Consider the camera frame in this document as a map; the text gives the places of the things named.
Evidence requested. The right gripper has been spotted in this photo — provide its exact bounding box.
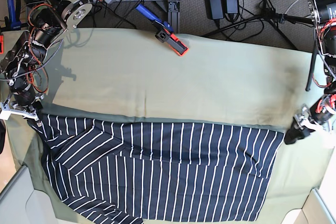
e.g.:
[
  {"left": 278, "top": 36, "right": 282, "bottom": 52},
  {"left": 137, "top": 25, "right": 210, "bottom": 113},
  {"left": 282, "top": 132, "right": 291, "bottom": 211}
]
[{"left": 5, "top": 87, "right": 44, "bottom": 118}]

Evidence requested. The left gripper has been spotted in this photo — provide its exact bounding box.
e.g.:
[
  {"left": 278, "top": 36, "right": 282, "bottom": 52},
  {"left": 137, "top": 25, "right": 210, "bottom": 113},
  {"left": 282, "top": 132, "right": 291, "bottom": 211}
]
[{"left": 284, "top": 94, "right": 335, "bottom": 145}]

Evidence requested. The navy white striped T-shirt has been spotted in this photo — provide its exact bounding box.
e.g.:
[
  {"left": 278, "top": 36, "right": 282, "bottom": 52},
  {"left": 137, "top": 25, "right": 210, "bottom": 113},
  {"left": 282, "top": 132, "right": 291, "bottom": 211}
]
[{"left": 29, "top": 114, "right": 284, "bottom": 223}]

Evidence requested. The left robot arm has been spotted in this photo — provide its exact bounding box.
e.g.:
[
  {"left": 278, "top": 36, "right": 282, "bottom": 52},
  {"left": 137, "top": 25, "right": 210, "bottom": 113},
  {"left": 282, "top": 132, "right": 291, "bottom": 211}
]
[{"left": 284, "top": 0, "right": 335, "bottom": 145}]

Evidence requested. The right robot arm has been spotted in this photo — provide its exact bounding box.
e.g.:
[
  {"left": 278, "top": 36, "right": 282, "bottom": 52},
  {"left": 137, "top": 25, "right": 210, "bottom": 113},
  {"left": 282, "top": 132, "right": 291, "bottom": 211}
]
[{"left": 1, "top": 0, "right": 92, "bottom": 121}]

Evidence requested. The blue clamp at left edge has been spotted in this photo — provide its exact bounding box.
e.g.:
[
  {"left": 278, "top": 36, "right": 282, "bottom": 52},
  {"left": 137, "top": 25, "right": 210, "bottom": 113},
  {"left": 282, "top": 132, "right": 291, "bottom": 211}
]
[{"left": 1, "top": 0, "right": 22, "bottom": 32}]

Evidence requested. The green table cloth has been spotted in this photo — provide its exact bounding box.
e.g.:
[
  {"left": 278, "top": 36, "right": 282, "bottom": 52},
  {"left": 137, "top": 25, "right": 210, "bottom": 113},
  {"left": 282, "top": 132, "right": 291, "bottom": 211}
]
[{"left": 6, "top": 28, "right": 332, "bottom": 223}]

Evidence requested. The black tripod stand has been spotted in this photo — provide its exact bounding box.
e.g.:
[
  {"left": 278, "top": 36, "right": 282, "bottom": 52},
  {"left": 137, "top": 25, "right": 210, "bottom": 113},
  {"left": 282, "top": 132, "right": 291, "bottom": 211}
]
[{"left": 203, "top": 0, "right": 312, "bottom": 50}]

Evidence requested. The red black blue clamp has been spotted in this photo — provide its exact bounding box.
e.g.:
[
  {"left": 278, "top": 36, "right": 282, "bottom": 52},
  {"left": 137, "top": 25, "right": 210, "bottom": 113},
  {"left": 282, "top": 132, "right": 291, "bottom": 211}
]
[{"left": 135, "top": 4, "right": 188, "bottom": 56}]

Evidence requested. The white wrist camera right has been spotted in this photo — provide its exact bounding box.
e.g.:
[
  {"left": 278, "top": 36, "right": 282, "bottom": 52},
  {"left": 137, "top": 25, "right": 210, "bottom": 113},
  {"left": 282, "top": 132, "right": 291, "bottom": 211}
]
[{"left": 0, "top": 103, "right": 14, "bottom": 120}]

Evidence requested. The aluminium table frame rail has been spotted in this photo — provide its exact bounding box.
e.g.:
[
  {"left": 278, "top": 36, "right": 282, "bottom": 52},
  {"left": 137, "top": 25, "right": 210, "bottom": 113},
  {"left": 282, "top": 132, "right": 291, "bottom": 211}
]
[{"left": 155, "top": 0, "right": 181, "bottom": 34}]

